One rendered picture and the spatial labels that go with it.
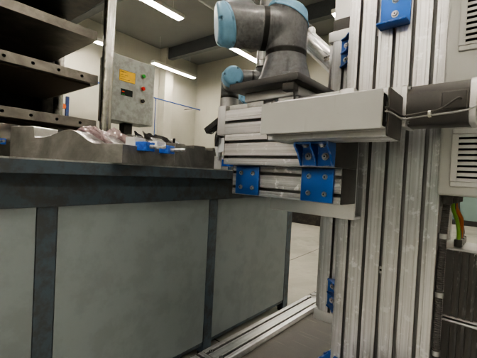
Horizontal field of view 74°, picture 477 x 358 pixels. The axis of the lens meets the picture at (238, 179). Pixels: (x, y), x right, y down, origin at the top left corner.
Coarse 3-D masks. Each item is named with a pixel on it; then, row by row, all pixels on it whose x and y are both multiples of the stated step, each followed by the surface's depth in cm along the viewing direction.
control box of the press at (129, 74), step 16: (128, 64) 196; (144, 64) 204; (128, 80) 196; (144, 80) 205; (112, 96) 189; (128, 96) 197; (144, 96) 205; (112, 112) 189; (128, 112) 197; (144, 112) 206; (128, 128) 203
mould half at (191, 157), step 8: (128, 136) 139; (136, 136) 138; (168, 144) 121; (176, 144) 118; (184, 144) 121; (176, 152) 119; (184, 152) 122; (192, 152) 125; (200, 152) 128; (208, 152) 132; (176, 160) 119; (184, 160) 122; (192, 160) 125; (200, 160) 128; (208, 160) 132
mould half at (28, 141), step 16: (16, 128) 107; (32, 128) 104; (16, 144) 107; (32, 144) 104; (48, 144) 101; (64, 144) 99; (80, 144) 96; (96, 144) 93; (112, 144) 91; (80, 160) 96; (96, 160) 93; (112, 160) 91; (128, 160) 92; (144, 160) 99; (160, 160) 106
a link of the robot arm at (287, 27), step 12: (276, 0) 86; (288, 0) 84; (276, 12) 84; (288, 12) 84; (300, 12) 84; (276, 24) 84; (288, 24) 84; (300, 24) 85; (264, 36) 85; (276, 36) 85; (288, 36) 84; (300, 36) 85; (264, 48) 89
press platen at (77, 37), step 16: (0, 0) 143; (0, 16) 153; (16, 16) 152; (32, 16) 152; (48, 16) 158; (0, 32) 172; (16, 32) 171; (32, 32) 170; (48, 32) 169; (64, 32) 168; (80, 32) 170; (96, 32) 176; (0, 48) 197; (16, 48) 196; (32, 48) 194; (48, 48) 193; (64, 48) 192; (80, 48) 190
